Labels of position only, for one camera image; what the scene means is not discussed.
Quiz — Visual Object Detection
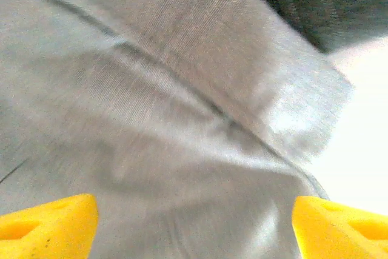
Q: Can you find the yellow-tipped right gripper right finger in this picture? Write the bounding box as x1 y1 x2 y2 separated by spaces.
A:
292 195 388 259

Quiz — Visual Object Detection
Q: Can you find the dark button-up shirt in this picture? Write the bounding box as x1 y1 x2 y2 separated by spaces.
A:
227 0 388 55

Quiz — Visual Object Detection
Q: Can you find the grey long sleeve shirt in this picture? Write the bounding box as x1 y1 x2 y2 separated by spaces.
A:
0 0 355 259

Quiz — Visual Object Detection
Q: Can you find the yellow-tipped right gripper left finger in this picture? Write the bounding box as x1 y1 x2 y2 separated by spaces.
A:
0 193 99 259

